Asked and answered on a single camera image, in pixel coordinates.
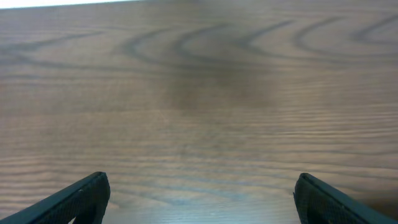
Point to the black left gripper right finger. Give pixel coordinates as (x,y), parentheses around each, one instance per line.
(319,203)

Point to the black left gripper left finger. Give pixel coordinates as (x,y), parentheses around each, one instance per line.
(83,202)

